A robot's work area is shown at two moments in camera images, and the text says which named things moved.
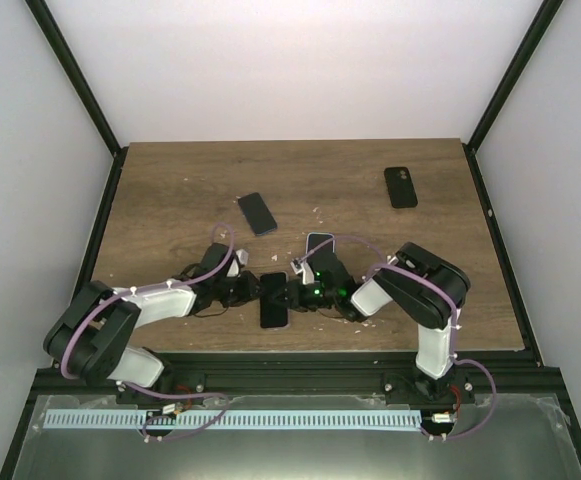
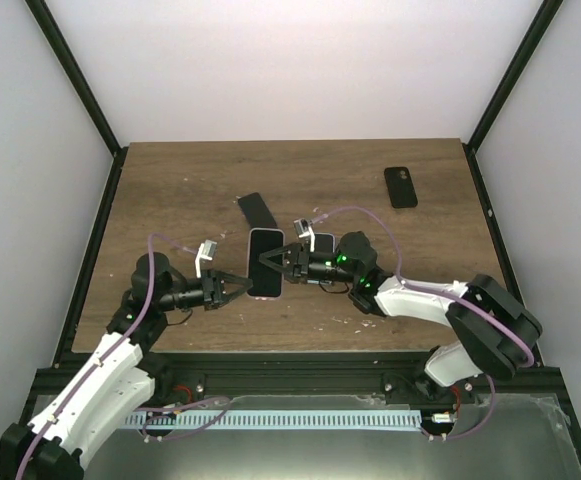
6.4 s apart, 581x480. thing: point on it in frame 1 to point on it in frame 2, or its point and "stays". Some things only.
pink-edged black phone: x=272 y=315 to x=267 y=282
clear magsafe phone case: x=274 y=313 to x=267 y=283
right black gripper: x=295 y=298 to x=299 y=265
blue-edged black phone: x=257 y=213 stays
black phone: x=401 y=188 stays
